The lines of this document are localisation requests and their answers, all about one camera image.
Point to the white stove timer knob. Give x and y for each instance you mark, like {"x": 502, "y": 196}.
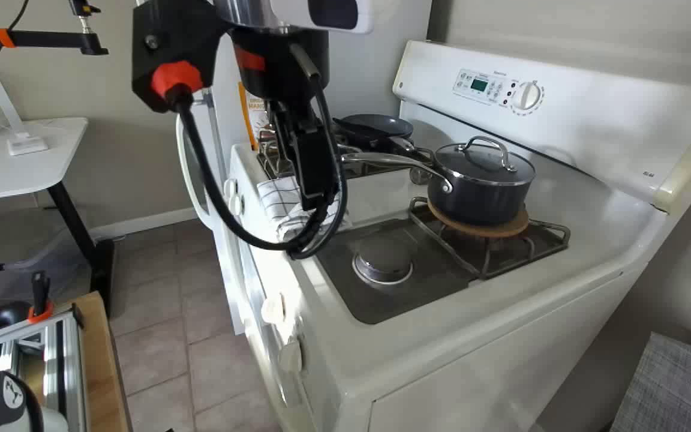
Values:
{"x": 529, "y": 96}

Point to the white blue checkered dish towel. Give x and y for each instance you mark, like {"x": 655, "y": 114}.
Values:
{"x": 277, "y": 200}

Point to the white refrigerator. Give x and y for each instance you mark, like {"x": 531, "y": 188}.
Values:
{"x": 377, "y": 72}

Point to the tan wooden board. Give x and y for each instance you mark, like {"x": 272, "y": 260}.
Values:
{"x": 101, "y": 376}

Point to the white black Franka robot arm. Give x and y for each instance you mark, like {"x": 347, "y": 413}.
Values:
{"x": 281, "y": 12}

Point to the round stove burner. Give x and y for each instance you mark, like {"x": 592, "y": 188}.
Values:
{"x": 382, "y": 266}

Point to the black bar with orange band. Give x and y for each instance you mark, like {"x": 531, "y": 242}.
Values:
{"x": 40, "y": 38}

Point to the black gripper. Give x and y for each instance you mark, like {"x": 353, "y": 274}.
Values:
{"x": 281, "y": 62}

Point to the dark metal burner grate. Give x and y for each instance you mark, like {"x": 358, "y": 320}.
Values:
{"x": 521, "y": 247}

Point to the grey woven mat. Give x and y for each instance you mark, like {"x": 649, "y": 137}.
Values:
{"x": 671, "y": 384}

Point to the small white block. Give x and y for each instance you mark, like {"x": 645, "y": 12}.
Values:
{"x": 25, "y": 145}

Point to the aluminium frame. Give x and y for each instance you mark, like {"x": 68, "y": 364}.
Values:
{"x": 58, "y": 361}

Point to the black frying pan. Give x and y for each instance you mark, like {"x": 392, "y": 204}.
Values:
{"x": 371, "y": 125}

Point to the white table with black legs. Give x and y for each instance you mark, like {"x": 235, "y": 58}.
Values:
{"x": 9, "y": 168}

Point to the white kitchen stove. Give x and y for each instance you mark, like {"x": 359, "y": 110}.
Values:
{"x": 457, "y": 350}

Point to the round cork trivet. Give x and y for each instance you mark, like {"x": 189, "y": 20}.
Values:
{"x": 479, "y": 232}

